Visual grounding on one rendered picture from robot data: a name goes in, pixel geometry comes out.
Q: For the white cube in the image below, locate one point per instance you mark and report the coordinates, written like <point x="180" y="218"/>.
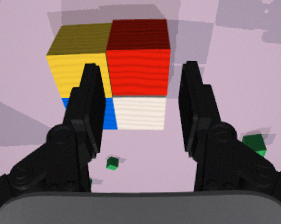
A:
<point x="139" y="112"/>

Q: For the red cube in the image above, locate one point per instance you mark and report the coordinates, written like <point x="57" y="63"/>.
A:
<point x="138" y="54"/>

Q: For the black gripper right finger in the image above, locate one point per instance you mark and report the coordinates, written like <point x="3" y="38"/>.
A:
<point x="215" y="141"/>

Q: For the blue cube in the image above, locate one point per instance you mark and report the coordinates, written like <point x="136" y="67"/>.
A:
<point x="110" y="118"/>

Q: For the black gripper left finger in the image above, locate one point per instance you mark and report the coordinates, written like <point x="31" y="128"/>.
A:
<point x="61" y="163"/>

